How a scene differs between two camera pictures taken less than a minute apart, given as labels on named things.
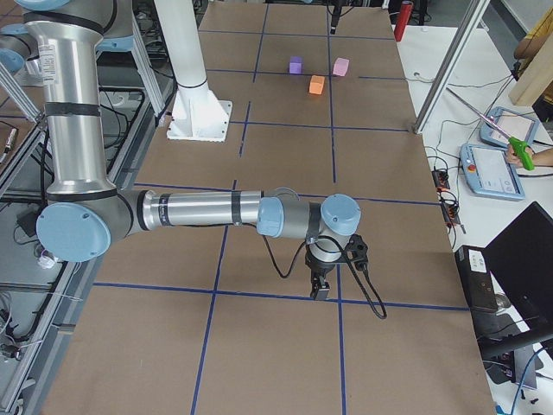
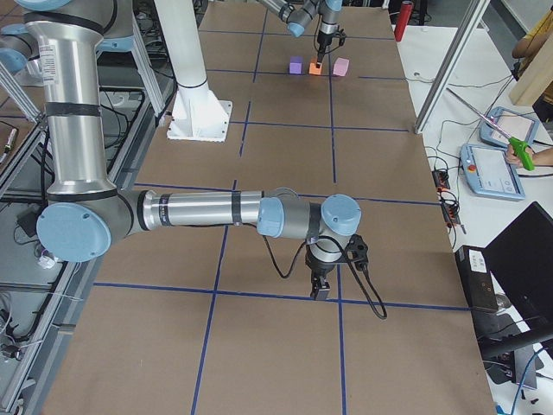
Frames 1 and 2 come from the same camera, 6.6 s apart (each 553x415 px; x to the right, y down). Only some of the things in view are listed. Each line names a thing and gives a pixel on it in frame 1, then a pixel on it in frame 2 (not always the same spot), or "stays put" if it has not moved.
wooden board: [538, 76] stays put
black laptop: [522, 254] stays put
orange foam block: [316, 84] to [313, 69]
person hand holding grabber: [512, 158] stays put
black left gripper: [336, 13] to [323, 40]
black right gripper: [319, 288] stays put
